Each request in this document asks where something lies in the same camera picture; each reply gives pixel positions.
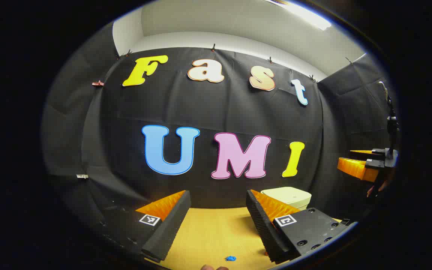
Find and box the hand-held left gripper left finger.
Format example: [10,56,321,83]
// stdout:
[99,190,192,263]

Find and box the black backdrop cloth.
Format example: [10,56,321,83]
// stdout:
[42,22,400,229]

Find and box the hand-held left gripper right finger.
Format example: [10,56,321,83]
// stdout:
[246,189,351,264]

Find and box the wooden desktop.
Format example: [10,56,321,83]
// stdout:
[145,206,343,270]

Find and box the green desktop garbage bin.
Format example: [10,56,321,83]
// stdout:
[261,187,312,211]

